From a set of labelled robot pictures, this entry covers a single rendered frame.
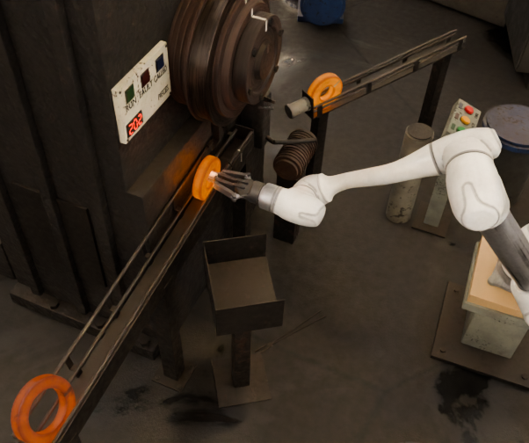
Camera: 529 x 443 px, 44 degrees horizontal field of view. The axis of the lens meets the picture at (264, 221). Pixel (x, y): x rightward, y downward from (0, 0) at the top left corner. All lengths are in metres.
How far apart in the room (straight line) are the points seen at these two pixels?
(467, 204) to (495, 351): 1.11
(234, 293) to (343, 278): 0.92
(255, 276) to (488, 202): 0.77
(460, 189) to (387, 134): 1.86
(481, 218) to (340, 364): 1.07
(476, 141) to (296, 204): 0.58
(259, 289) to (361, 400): 0.72
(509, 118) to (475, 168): 1.39
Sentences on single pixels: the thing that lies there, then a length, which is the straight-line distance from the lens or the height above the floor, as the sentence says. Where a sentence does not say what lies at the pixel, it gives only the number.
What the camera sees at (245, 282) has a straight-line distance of 2.08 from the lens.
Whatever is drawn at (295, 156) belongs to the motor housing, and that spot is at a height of 0.53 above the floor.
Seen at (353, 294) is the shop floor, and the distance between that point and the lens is 2.83.
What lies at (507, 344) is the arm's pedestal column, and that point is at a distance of 2.73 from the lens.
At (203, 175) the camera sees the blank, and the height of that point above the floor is 0.80.
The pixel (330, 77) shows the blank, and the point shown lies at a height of 0.78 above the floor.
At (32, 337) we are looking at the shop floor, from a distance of 2.80.
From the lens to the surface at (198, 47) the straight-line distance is 1.91.
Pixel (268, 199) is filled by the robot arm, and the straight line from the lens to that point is 2.09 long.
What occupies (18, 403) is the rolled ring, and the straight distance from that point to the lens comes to 1.80.
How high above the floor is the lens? 2.26
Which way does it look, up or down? 48 degrees down
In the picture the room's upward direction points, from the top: 3 degrees clockwise
